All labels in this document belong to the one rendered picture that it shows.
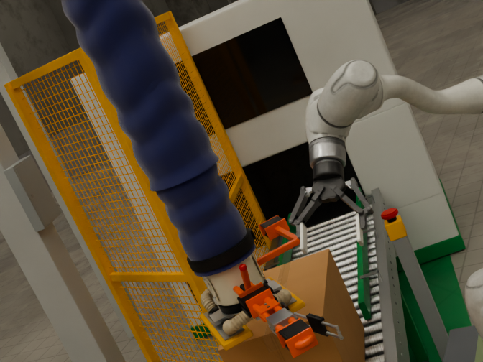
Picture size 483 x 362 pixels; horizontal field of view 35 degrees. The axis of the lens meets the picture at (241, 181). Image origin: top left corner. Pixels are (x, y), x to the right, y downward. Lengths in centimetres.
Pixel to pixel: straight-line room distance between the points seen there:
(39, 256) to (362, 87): 209
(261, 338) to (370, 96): 120
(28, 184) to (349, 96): 197
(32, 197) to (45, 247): 23
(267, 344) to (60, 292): 117
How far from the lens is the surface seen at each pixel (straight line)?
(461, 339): 263
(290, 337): 195
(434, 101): 205
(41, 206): 345
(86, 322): 357
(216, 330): 252
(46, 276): 353
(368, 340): 328
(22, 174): 342
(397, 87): 187
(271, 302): 221
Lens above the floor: 205
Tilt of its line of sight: 13 degrees down
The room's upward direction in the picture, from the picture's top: 25 degrees counter-clockwise
